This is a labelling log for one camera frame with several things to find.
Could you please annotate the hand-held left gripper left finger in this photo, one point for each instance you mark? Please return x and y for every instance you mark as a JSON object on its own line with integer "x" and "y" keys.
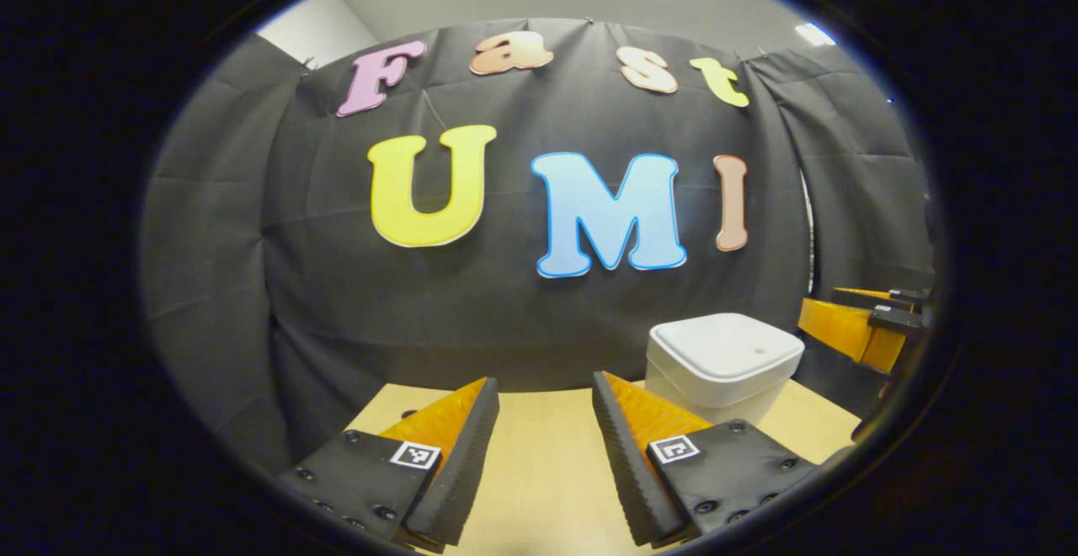
{"x": 450, "y": 480}

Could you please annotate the white desktop garbage bin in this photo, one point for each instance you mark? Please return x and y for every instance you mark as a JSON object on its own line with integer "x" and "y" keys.
{"x": 724, "y": 354}

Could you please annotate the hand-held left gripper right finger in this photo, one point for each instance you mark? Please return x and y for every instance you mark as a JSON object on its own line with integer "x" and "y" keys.
{"x": 627, "y": 463}

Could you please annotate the ceiling light panel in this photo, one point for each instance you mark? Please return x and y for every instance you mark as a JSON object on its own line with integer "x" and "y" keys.
{"x": 815, "y": 34}

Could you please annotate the wooden desktop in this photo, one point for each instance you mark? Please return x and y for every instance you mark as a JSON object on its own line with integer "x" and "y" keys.
{"x": 539, "y": 472}

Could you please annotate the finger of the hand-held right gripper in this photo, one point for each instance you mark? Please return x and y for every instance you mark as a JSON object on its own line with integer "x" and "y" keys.
{"x": 876, "y": 296}
{"x": 838, "y": 328}

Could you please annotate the black backdrop cloth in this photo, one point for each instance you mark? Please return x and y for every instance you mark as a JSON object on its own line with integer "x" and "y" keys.
{"x": 505, "y": 312}

